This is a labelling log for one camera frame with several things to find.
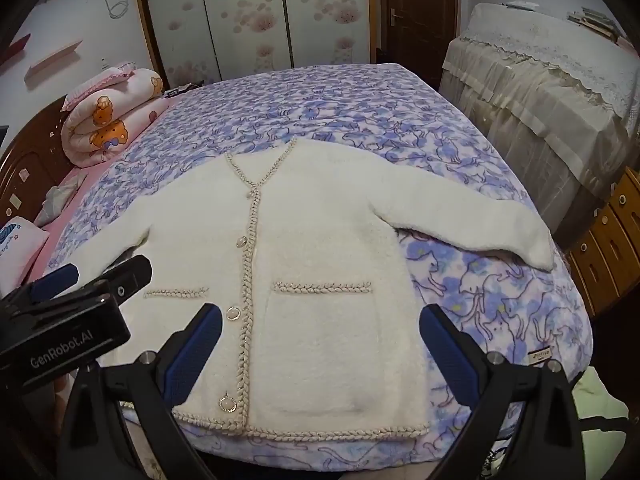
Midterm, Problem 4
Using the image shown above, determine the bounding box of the cream fuzzy cardigan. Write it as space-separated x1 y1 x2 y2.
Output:
68 140 554 441

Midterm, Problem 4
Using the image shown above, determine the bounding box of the white pillow with blue print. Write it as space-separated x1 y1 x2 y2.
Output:
0 217 49 298

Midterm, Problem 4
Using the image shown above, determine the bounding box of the pink bed sheet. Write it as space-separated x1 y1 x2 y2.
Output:
27 162 111 282

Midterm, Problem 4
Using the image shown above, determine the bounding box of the grey crumpled cloth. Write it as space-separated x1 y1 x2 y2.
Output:
34 176 84 226

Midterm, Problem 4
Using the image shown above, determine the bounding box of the wooden headboard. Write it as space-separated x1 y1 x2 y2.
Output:
0 96 74 226

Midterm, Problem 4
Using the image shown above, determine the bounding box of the blue cat print blanket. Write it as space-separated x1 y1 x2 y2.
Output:
49 64 593 472

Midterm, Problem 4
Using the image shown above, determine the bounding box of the pink bear print quilt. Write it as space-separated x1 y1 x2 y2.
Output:
61 63 169 168

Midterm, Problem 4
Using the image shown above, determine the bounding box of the black remote on bed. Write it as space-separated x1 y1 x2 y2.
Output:
163 81 203 99

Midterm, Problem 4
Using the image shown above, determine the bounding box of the wooden drawer cabinet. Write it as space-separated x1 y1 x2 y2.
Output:
566 167 640 318

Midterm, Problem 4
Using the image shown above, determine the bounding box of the floral sliding wardrobe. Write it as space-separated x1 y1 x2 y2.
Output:
138 0 376 87

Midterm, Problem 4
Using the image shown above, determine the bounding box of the beige lace covered furniture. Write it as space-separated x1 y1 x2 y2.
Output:
439 3 639 244

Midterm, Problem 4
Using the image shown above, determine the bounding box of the dark wooden door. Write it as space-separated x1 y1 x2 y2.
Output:
376 0 459 89

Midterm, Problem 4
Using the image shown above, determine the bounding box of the pink wall shelf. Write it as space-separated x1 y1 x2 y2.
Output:
24 39 82 81

